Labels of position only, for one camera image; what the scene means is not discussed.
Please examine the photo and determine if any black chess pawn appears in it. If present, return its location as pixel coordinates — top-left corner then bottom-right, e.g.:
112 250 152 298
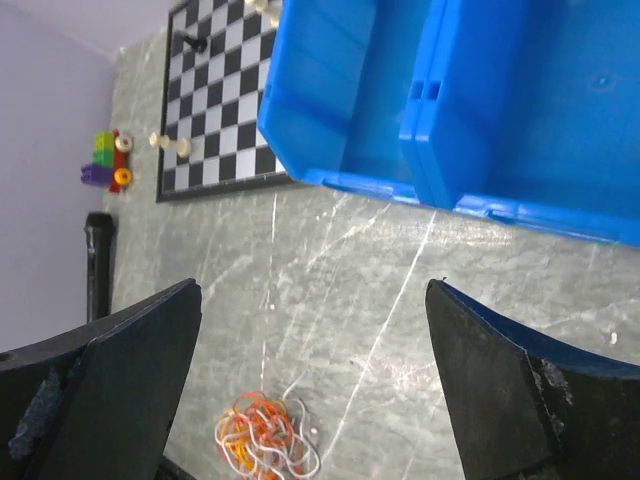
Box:
174 31 208 53

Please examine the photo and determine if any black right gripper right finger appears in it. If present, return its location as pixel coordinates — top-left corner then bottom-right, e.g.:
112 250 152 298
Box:
425 279 639 479

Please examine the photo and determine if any blue plastic three-compartment bin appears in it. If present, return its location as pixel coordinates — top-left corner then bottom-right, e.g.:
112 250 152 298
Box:
258 1 639 247

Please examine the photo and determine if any white chess piece far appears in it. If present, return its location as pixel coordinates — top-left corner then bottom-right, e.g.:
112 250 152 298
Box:
245 0 283 28

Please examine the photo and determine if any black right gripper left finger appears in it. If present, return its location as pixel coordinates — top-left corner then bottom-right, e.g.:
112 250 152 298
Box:
1 279 202 479

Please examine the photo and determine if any black and white chessboard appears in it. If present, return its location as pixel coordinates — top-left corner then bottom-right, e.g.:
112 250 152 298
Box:
156 0 291 202

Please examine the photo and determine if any white chess pawn near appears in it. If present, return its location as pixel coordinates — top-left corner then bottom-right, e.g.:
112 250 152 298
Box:
149 132 192 158

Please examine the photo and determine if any black microphone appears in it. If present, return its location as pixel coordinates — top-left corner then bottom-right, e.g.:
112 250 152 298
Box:
84 212 116 323

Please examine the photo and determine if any colourful toy block car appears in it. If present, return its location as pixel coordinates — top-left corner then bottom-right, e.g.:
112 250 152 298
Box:
80 129 134 194

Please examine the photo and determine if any white cable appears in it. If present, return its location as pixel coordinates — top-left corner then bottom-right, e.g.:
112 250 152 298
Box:
213 370 322 480

